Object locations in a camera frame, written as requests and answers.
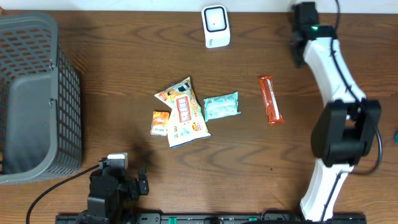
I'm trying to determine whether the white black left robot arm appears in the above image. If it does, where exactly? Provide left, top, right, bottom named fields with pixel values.
left=76, top=159, right=149, bottom=224

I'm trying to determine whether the yellow white chips bag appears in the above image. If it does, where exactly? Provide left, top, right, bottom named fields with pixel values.
left=154, top=77, right=211, bottom=149

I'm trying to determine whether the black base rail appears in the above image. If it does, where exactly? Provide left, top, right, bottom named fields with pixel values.
left=55, top=211, right=368, bottom=224

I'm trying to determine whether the grey plastic mesh basket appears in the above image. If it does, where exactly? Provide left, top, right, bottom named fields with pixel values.
left=1, top=12, right=83, bottom=185

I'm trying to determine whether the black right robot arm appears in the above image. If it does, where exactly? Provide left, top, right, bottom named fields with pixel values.
left=290, top=1, right=383, bottom=223

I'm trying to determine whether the red orange chocolate bar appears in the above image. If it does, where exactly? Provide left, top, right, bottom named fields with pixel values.
left=259, top=76, right=284, bottom=125

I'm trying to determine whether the pale green wipes pack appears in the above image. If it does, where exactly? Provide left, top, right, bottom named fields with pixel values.
left=204, top=91, right=241, bottom=122

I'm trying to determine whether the white barcode scanner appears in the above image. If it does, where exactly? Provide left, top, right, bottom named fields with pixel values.
left=201, top=5, right=231, bottom=49

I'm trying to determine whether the small orange snack packet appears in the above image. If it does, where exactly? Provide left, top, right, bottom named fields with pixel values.
left=150, top=111, right=170, bottom=136

